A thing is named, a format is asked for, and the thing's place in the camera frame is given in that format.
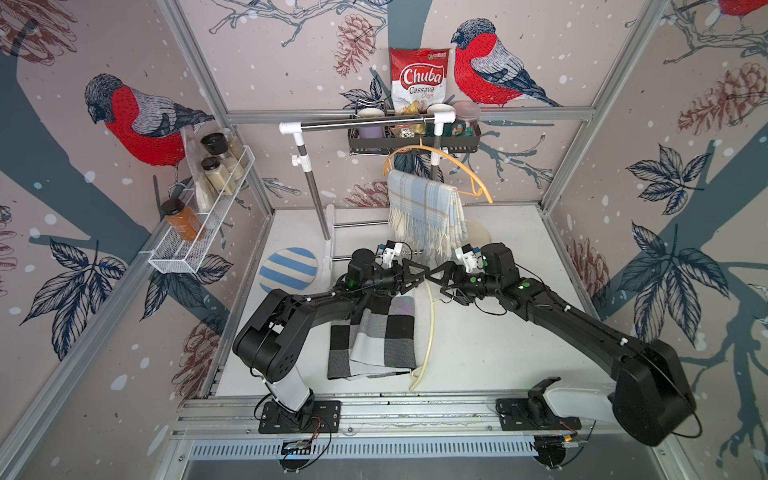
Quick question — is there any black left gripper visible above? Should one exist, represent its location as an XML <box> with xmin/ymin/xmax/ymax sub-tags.
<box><xmin>360</xmin><ymin>260</ymin><xmax>428</xmax><ymax>296</ymax></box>

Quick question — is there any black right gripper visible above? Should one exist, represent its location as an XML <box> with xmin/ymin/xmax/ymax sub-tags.
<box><xmin>424</xmin><ymin>262</ymin><xmax>500</xmax><ymax>303</ymax></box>

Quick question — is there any blue beige plaid scarf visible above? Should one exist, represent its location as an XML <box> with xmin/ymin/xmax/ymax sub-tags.
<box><xmin>387</xmin><ymin>170</ymin><xmax>468</xmax><ymax>263</ymax></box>

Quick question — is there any black grey checked scarf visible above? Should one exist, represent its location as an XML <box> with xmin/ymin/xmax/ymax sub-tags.
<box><xmin>327</xmin><ymin>295</ymin><xmax>416</xmax><ymax>380</ymax></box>

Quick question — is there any orange wooden hanger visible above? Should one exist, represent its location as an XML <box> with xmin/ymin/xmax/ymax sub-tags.
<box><xmin>383</xmin><ymin>144</ymin><xmax>494</xmax><ymax>205</ymax></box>

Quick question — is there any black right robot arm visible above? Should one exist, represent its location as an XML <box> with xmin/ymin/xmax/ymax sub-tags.
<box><xmin>425</xmin><ymin>243</ymin><xmax>697</xmax><ymax>446</ymax></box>

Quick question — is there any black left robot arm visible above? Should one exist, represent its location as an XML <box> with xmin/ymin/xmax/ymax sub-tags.
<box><xmin>232</xmin><ymin>249</ymin><xmax>429</xmax><ymax>413</ymax></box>

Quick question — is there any cream and blue plate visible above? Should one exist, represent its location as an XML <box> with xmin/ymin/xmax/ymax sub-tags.
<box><xmin>465</xmin><ymin>219</ymin><xmax>492</xmax><ymax>248</ymax></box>

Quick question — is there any white and steel clothes rack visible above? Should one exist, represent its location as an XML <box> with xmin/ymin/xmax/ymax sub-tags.
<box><xmin>279</xmin><ymin>107</ymin><xmax>456</xmax><ymax>286</ymax></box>

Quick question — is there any blue cream striped round mat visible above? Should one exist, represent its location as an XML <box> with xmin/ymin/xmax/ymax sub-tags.
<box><xmin>257</xmin><ymin>247</ymin><xmax>318</xmax><ymax>293</ymax></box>

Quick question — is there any purple cup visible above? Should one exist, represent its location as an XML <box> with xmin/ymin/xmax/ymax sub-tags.
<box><xmin>357</xmin><ymin>107</ymin><xmax>385</xmax><ymax>139</ymax></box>

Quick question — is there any pink lid jar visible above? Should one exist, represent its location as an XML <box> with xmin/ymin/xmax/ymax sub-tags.
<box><xmin>451</xmin><ymin>100</ymin><xmax>481</xmax><ymax>137</ymax></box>

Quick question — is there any red Chuba chips bag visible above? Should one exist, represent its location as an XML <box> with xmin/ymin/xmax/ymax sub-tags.
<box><xmin>389</xmin><ymin>48</ymin><xmax>450</xmax><ymax>115</ymax></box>

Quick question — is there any black lid spice jar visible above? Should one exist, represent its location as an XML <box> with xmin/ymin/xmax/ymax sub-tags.
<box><xmin>201</xmin><ymin>156</ymin><xmax>235</xmax><ymax>196</ymax></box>
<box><xmin>200</xmin><ymin>132</ymin><xmax>239</xmax><ymax>172</ymax></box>

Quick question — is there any clear plastic bag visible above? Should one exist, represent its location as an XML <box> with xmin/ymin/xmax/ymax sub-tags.
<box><xmin>180</xmin><ymin>126</ymin><xmax>218</xmax><ymax>213</ymax></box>

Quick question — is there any orange spice jar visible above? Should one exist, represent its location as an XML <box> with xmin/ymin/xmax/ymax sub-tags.
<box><xmin>160</xmin><ymin>198</ymin><xmax>204</xmax><ymax>242</ymax></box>

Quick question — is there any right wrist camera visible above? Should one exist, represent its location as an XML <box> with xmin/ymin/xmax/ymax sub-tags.
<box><xmin>455</xmin><ymin>244</ymin><xmax>484</xmax><ymax>273</ymax></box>

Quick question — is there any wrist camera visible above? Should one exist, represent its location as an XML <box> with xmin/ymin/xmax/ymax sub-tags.
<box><xmin>455</xmin><ymin>244</ymin><xmax>484</xmax><ymax>273</ymax></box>
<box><xmin>378</xmin><ymin>240</ymin><xmax>404</xmax><ymax>269</ymax></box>

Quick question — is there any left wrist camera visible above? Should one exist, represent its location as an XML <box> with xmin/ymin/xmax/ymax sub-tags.
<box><xmin>378</xmin><ymin>240</ymin><xmax>404</xmax><ymax>269</ymax></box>

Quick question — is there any black wall basket shelf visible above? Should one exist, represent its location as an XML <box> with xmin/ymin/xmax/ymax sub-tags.
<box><xmin>347</xmin><ymin>127</ymin><xmax>480</xmax><ymax>155</ymax></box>

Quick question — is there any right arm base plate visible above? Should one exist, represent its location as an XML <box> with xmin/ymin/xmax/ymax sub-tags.
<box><xmin>495</xmin><ymin>398</ymin><xmax>582</xmax><ymax>432</ymax></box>

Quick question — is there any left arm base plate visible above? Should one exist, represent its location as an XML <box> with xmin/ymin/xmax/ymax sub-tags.
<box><xmin>255</xmin><ymin>400</ymin><xmax>342</xmax><ymax>434</ymax></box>

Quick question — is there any white wire wall rack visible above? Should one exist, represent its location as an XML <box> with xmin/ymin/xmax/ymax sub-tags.
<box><xmin>148</xmin><ymin>146</ymin><xmax>255</xmax><ymax>274</ymax></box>

